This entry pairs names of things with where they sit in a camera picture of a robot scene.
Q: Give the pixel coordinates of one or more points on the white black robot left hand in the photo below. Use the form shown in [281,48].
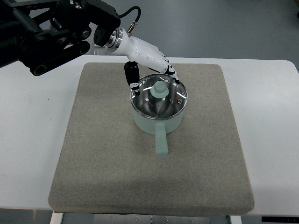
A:
[139,52]

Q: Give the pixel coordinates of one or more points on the glass lid with green knob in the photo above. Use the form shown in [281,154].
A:
[160,97]

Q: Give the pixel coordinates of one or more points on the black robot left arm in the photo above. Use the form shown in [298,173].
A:
[45,34]

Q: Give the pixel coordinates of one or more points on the metal floor plate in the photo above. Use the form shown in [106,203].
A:
[100,50]

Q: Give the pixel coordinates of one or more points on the mint green saucepan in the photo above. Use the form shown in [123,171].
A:
[159,128]

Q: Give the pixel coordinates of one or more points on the beige square mat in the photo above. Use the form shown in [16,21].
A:
[108,165]

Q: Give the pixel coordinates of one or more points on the metal table frame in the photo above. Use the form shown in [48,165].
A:
[68,218]

